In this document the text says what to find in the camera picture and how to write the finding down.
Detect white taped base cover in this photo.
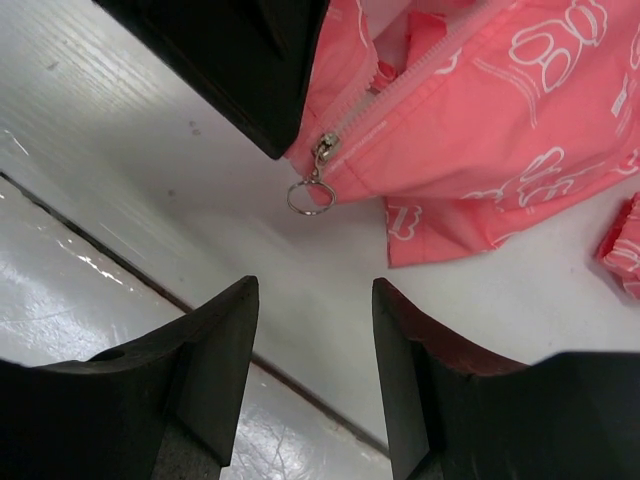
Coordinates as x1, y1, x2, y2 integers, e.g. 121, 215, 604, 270
1, 180, 391, 479

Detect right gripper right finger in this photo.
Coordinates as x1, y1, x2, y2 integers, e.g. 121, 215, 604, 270
372, 278, 639, 479

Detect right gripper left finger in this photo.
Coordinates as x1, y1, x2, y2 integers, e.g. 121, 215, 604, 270
1, 276, 259, 479

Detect pink hooded kids jacket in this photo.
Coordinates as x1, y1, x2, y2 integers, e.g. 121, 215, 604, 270
286, 1, 639, 267

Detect silver zipper pull ring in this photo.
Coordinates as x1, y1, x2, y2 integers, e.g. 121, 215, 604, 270
286, 132, 344, 217

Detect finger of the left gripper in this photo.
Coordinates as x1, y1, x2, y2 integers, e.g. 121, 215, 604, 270
98, 0, 328, 159

